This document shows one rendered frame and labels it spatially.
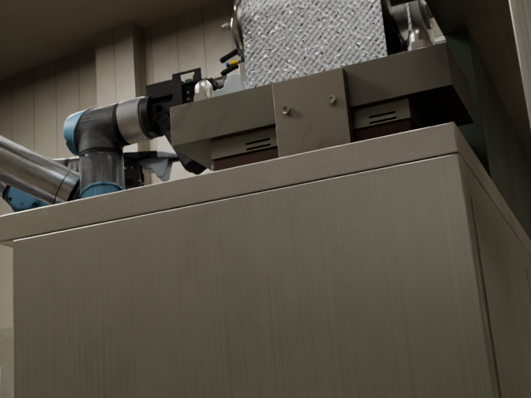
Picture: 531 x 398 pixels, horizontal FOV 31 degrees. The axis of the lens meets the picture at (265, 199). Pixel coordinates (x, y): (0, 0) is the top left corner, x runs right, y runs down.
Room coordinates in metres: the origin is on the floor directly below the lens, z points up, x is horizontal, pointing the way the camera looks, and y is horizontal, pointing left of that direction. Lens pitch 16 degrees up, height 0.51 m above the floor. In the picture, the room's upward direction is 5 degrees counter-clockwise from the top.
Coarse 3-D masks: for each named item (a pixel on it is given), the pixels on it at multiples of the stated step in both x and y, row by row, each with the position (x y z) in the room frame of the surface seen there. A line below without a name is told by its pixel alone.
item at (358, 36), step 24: (312, 24) 1.39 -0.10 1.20; (336, 24) 1.38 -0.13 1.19; (360, 24) 1.36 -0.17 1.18; (264, 48) 1.42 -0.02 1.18; (288, 48) 1.41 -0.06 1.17; (312, 48) 1.39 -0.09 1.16; (336, 48) 1.38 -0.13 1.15; (360, 48) 1.37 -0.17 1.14; (384, 48) 1.35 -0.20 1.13; (264, 72) 1.42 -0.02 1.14; (288, 72) 1.41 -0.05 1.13; (312, 72) 1.40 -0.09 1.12
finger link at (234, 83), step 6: (228, 78) 1.42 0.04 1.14; (234, 78) 1.42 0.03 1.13; (240, 78) 1.42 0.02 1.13; (228, 84) 1.43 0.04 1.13; (234, 84) 1.42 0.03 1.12; (240, 84) 1.42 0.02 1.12; (216, 90) 1.43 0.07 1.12; (222, 90) 1.43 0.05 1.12; (228, 90) 1.43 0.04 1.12; (234, 90) 1.42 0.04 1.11; (240, 90) 1.42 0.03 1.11
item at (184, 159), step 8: (160, 120) 1.47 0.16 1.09; (168, 120) 1.47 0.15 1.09; (160, 128) 1.47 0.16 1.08; (168, 128) 1.47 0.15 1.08; (168, 136) 1.47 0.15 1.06; (176, 152) 1.46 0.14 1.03; (184, 160) 1.46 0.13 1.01; (192, 160) 1.45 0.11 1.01; (184, 168) 1.47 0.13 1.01; (192, 168) 1.46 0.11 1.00; (200, 168) 1.47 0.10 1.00
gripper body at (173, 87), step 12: (156, 84) 1.48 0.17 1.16; (168, 84) 1.47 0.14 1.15; (180, 84) 1.44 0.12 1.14; (192, 84) 1.45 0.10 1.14; (216, 84) 1.48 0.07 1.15; (156, 96) 1.48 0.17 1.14; (168, 96) 1.47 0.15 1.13; (180, 96) 1.44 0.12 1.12; (192, 96) 1.45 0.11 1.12; (144, 108) 1.47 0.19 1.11; (156, 108) 1.48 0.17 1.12; (168, 108) 1.47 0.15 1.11; (144, 120) 1.47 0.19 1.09; (156, 132) 1.49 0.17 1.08
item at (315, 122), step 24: (336, 72) 1.16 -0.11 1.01; (288, 96) 1.18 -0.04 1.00; (312, 96) 1.17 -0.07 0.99; (336, 96) 1.16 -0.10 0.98; (288, 120) 1.18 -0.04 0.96; (312, 120) 1.17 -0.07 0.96; (336, 120) 1.16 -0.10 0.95; (288, 144) 1.18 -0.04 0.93; (312, 144) 1.17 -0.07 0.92; (336, 144) 1.16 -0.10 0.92
